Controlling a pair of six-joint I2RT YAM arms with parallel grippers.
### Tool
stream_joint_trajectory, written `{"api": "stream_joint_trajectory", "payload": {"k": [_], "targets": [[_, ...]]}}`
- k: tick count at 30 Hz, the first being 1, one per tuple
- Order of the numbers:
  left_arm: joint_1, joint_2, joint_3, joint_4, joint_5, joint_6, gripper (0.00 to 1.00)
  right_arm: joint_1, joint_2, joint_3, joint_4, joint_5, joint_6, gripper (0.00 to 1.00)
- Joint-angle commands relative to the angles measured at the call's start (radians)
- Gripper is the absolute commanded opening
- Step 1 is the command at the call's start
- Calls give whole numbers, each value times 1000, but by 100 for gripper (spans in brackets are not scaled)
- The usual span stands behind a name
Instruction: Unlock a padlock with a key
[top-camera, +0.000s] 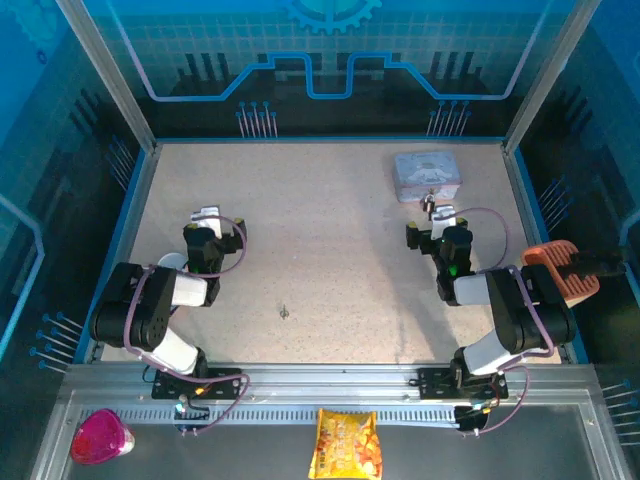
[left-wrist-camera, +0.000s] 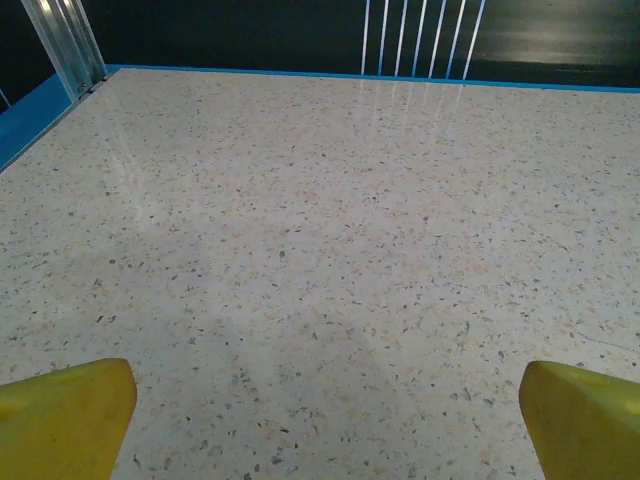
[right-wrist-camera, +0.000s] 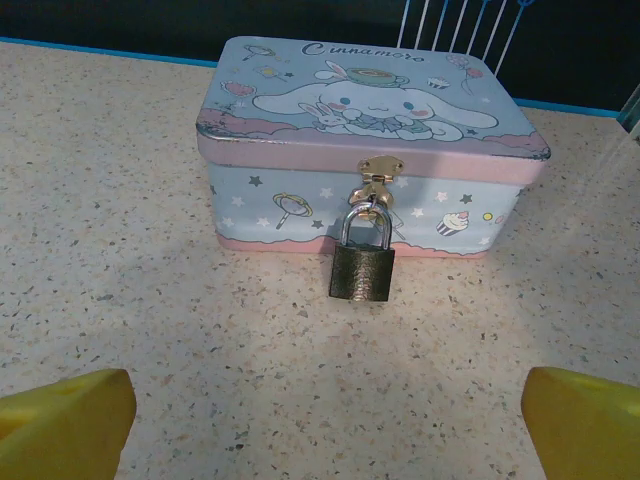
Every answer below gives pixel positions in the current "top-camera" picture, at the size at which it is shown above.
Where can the lavender cartoon tin box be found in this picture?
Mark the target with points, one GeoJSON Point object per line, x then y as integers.
{"type": "Point", "coordinates": [427, 175]}

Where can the small metal key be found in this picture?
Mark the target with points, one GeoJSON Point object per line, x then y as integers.
{"type": "Point", "coordinates": [284, 313]}

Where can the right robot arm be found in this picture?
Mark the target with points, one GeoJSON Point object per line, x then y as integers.
{"type": "Point", "coordinates": [515, 310]}

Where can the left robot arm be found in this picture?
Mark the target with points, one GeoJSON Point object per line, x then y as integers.
{"type": "Point", "coordinates": [150, 300]}

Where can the white paper cup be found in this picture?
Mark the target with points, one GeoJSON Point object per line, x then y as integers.
{"type": "Point", "coordinates": [172, 260]}

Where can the orange and cream holder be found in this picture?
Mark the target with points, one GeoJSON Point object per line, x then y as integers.
{"type": "Point", "coordinates": [545, 255]}

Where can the pink plastic cup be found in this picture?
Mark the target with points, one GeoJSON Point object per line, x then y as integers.
{"type": "Point", "coordinates": [97, 436]}

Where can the yellow snack bag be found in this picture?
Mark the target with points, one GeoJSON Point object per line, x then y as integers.
{"type": "Point", "coordinates": [345, 445]}

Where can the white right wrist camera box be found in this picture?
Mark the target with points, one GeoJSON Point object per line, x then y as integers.
{"type": "Point", "coordinates": [443, 217]}

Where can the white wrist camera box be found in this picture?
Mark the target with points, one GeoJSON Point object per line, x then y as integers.
{"type": "Point", "coordinates": [443, 217]}
{"type": "Point", "coordinates": [207, 215]}

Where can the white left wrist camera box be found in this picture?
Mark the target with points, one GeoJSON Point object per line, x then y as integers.
{"type": "Point", "coordinates": [207, 215]}

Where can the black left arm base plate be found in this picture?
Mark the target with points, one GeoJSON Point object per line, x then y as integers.
{"type": "Point", "coordinates": [225, 382]}

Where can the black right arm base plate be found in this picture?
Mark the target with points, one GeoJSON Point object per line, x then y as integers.
{"type": "Point", "coordinates": [435, 382]}

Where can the aluminium front rail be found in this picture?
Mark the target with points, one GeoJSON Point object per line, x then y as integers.
{"type": "Point", "coordinates": [330, 377]}

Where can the aluminium frame post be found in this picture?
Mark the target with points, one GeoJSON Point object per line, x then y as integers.
{"type": "Point", "coordinates": [545, 75]}
{"type": "Point", "coordinates": [110, 75]}

